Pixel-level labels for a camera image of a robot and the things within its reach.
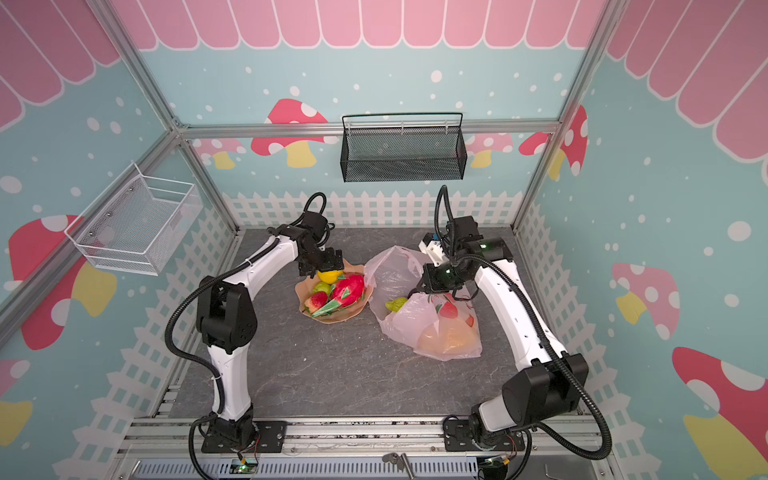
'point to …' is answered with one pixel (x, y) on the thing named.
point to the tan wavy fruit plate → (346, 313)
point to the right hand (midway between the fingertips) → (419, 286)
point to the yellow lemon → (330, 276)
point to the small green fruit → (322, 287)
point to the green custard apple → (397, 304)
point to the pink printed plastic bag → (438, 325)
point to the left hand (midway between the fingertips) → (330, 272)
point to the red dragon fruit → (349, 289)
